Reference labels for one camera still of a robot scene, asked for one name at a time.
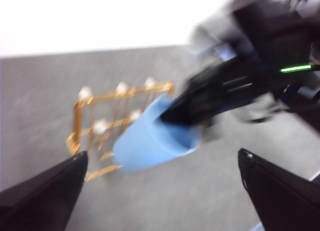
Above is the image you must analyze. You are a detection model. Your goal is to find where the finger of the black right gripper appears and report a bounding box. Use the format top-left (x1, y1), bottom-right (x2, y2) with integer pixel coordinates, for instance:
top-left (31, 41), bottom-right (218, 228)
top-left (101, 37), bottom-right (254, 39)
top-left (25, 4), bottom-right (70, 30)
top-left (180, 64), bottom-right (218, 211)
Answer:
top-left (159, 62), bottom-right (227, 128)

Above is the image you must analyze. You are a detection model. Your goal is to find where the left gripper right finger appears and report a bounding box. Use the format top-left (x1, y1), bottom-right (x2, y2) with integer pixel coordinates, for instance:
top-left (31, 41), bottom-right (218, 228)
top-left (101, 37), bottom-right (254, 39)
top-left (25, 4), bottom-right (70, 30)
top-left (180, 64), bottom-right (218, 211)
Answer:
top-left (237, 147), bottom-right (320, 231)

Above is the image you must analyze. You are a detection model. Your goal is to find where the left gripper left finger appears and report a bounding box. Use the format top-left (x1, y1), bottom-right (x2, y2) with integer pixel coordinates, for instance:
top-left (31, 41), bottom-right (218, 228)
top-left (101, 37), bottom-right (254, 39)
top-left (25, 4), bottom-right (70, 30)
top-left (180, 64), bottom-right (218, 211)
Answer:
top-left (0, 150), bottom-right (89, 231)

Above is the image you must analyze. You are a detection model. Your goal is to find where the blue ribbed plastic cup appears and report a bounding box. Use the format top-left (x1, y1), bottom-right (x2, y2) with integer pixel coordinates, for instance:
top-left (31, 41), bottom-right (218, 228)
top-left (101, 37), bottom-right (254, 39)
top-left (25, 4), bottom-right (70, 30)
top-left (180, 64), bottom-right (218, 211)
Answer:
top-left (112, 95), bottom-right (201, 176)

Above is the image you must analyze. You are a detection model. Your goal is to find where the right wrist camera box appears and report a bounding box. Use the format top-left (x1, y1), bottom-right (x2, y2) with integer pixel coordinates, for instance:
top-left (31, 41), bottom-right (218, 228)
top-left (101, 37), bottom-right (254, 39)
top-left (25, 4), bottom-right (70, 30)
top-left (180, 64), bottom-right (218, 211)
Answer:
top-left (188, 14), bottom-right (251, 64)

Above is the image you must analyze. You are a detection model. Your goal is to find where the gold wire cup rack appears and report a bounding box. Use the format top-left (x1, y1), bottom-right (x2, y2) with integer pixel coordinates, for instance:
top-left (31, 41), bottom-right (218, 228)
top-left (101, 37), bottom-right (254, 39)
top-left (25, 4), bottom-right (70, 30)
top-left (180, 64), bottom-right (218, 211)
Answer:
top-left (65, 77), bottom-right (176, 183)

